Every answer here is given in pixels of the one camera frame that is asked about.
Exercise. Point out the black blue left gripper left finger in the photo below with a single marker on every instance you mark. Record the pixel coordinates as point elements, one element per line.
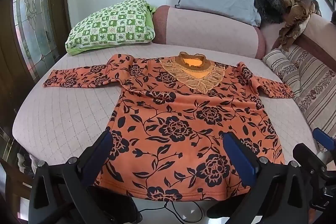
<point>59,193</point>

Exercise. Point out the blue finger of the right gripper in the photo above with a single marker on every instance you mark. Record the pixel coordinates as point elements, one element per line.
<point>323,139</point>

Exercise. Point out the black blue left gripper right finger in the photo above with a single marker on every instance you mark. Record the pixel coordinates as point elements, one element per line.
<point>276,191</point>

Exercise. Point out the orange black floral blouse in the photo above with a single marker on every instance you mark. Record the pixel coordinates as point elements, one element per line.
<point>168,123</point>

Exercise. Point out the striped floral folded blanket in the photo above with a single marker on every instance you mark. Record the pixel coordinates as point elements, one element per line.
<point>312,82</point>

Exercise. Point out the pink quilted bed sheet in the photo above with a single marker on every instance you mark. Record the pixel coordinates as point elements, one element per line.
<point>55,123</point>

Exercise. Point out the brown patterned cloth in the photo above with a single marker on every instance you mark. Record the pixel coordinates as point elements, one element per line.
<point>296,18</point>

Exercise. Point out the black fuzzy garment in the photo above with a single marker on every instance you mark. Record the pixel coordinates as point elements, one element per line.
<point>271,11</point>

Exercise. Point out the pink rolled quilt bolster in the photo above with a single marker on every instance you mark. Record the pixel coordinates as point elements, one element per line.
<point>196,29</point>

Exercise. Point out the green white patterned pillow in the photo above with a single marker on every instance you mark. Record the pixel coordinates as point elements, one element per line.
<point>125,23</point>

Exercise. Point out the stained glass wooden door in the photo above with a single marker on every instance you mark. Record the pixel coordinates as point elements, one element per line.
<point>33,33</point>

